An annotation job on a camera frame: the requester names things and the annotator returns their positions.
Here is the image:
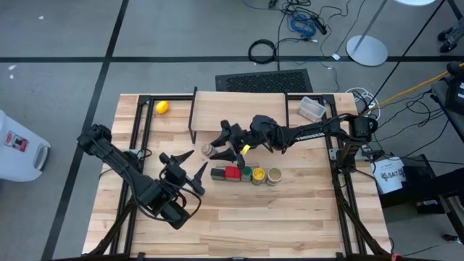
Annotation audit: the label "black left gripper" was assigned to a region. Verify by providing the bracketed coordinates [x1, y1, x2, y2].
[159, 149, 210, 197]

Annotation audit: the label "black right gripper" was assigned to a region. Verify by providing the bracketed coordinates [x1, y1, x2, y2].
[209, 120, 254, 170]

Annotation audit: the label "small glass jar cork lid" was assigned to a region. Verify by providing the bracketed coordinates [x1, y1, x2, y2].
[201, 143, 219, 158]

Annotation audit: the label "smoked paprika tin red lid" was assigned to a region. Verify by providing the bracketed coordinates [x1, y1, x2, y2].
[224, 165, 242, 183]

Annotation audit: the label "crunchy onion jar yellow lid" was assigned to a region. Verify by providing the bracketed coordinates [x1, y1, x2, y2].
[251, 167, 269, 186]

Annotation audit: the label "furikake seasoning jar beige lid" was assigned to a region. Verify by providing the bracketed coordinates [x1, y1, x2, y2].
[266, 167, 283, 187]

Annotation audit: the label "wooden shelf black metal legs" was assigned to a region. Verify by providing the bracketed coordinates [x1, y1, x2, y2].
[187, 86, 290, 145]

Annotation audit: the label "clear plastic container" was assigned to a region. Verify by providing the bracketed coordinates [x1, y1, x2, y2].
[297, 96, 327, 123]

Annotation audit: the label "white lamp base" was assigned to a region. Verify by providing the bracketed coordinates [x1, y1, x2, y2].
[345, 0, 436, 67]

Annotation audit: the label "white plastic container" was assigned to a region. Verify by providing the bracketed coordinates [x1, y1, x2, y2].
[0, 109, 52, 183]

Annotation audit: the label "thin black slanted rod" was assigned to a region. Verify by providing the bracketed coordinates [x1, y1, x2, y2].
[365, 0, 447, 109]

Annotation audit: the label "black side table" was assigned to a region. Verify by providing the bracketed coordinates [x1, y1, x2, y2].
[378, 154, 464, 218]

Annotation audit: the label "black cart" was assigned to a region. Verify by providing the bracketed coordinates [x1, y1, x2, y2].
[430, 61, 464, 146]

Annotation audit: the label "black caster base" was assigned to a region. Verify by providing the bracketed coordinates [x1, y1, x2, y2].
[437, 25, 464, 54]

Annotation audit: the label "black table frame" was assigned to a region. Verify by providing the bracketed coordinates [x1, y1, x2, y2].
[86, 93, 391, 261]

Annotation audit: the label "black cable coil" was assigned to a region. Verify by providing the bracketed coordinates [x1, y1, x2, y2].
[247, 38, 279, 65]

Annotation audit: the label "blue cable coil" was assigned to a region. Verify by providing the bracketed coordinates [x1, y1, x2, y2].
[289, 12, 318, 38]

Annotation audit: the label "white cable coil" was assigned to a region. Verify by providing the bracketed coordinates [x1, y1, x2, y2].
[346, 87, 381, 121]

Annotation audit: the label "yellow cable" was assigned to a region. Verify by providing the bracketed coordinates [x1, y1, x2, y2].
[362, 61, 464, 114]

